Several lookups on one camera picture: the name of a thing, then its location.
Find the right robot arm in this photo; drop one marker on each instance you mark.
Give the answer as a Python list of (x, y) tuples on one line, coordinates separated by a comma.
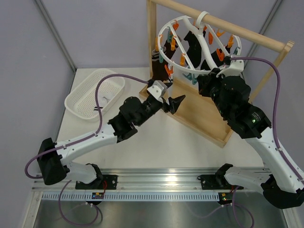
[(230, 94)]

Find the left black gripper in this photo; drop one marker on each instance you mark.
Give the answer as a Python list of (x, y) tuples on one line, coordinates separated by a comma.
[(174, 104)]

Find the dark brown small sock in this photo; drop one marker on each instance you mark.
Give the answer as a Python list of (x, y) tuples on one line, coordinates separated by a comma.
[(169, 53)]

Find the brown sock with stripes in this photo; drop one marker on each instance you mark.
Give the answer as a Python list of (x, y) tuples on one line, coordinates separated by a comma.
[(158, 68)]

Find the aluminium mounting rail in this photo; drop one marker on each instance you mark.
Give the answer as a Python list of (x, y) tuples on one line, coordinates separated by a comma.
[(158, 180)]

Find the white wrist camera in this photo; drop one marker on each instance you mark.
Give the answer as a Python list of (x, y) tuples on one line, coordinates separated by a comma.
[(157, 89), (231, 67)]

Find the black sock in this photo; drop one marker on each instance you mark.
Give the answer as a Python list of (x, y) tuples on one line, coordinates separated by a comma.
[(218, 57), (194, 51)]

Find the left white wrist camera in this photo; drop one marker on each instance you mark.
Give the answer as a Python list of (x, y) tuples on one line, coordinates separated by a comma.
[(157, 89)]

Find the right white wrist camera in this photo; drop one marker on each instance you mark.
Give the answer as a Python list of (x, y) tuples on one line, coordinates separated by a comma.
[(231, 67)]

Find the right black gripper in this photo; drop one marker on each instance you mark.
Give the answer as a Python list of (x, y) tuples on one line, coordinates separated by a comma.
[(205, 81)]

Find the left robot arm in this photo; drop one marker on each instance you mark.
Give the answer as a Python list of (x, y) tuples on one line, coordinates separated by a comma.
[(57, 159)]

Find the wooden hanger rack frame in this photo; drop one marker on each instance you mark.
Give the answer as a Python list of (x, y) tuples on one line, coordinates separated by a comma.
[(196, 112)]

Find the white perforated plastic basket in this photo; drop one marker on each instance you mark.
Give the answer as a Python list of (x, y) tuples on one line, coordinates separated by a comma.
[(81, 101)]

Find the white round clip hanger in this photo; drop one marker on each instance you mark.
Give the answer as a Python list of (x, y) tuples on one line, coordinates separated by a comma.
[(175, 31)]

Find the white slotted cable duct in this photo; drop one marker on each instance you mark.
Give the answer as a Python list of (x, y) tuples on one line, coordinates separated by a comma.
[(132, 196)]

